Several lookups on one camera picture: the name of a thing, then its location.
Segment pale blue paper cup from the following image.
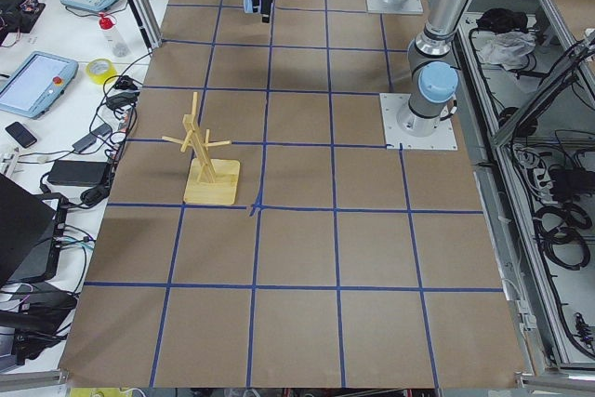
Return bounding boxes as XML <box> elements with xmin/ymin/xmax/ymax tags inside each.
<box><xmin>243</xmin><ymin>0</ymin><xmax>254</xmax><ymax>14</ymax></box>

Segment red cap squeeze bottle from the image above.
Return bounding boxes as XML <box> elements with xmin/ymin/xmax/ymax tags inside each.
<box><xmin>99</xmin><ymin>13</ymin><xmax>130</xmax><ymax>58</ymax></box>

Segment yellow tape roll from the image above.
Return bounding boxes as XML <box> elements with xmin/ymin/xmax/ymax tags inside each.
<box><xmin>86</xmin><ymin>58</ymin><xmax>117</xmax><ymax>85</ymax></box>

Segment wooden mug tree stand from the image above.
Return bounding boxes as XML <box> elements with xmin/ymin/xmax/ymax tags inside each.
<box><xmin>162</xmin><ymin>92</ymin><xmax>241</xmax><ymax>205</ymax></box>

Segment crumpled white cloth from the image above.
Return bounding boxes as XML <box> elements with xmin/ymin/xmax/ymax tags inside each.
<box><xmin>478</xmin><ymin>31</ymin><xmax>536</xmax><ymax>70</ymax></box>

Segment lower teach pendant tablet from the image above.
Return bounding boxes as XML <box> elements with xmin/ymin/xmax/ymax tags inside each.
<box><xmin>1</xmin><ymin>51</ymin><xmax>79</xmax><ymax>118</ymax></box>

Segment black power brick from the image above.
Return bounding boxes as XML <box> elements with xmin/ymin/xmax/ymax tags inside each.
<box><xmin>47</xmin><ymin>160</ymin><xmax>109</xmax><ymax>187</ymax></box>

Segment black smartphone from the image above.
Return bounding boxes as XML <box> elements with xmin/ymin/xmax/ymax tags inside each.
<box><xmin>5</xmin><ymin>122</ymin><xmax>37</xmax><ymax>148</ymax></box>

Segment black laptop computer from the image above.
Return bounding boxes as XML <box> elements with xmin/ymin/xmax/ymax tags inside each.
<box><xmin>1</xmin><ymin>176</ymin><xmax>67</xmax><ymax>285</ymax></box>

